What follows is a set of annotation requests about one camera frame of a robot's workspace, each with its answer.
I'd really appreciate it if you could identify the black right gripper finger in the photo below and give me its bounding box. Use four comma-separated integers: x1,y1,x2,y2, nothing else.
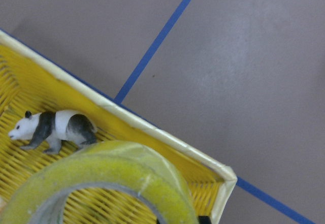
198,215,211,224

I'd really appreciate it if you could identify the toy panda figure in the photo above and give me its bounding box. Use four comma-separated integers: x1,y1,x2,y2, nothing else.
8,110,97,154

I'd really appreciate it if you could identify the clear yellowish tape roll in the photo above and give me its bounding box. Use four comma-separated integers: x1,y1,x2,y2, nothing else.
1,141,199,223

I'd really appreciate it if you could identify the yellow woven basket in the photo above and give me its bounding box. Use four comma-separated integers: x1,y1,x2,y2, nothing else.
1,32,237,223

